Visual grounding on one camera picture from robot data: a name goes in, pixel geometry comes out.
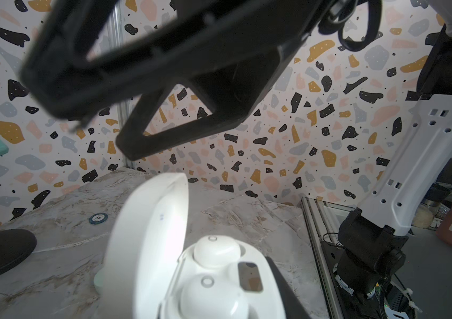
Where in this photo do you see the small black ring marker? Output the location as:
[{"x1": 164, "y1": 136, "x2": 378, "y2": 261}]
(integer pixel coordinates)
[{"x1": 88, "y1": 213, "x2": 108, "y2": 225}]

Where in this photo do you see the white earbud charging case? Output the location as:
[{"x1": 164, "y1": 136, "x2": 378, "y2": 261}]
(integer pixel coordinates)
[{"x1": 100, "y1": 173, "x2": 286, "y2": 318}]

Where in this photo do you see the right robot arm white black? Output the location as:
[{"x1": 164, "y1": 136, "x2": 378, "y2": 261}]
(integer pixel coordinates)
[{"x1": 21, "y1": 1, "x2": 452, "y2": 300}]

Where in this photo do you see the white earbud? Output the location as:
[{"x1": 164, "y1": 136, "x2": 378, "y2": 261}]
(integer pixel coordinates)
[
  {"x1": 179, "y1": 275, "x2": 249, "y2": 318},
  {"x1": 193, "y1": 235, "x2": 241, "y2": 269}
]

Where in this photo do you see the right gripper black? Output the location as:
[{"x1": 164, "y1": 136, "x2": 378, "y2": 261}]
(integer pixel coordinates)
[{"x1": 116, "y1": 1, "x2": 337, "y2": 161}]

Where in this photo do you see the mint green earbud case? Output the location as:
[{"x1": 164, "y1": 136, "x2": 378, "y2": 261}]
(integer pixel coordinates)
[{"x1": 93, "y1": 269, "x2": 104, "y2": 295}]

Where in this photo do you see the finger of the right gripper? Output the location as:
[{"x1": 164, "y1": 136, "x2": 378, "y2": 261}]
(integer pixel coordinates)
[{"x1": 20, "y1": 0, "x2": 282, "y2": 120}]

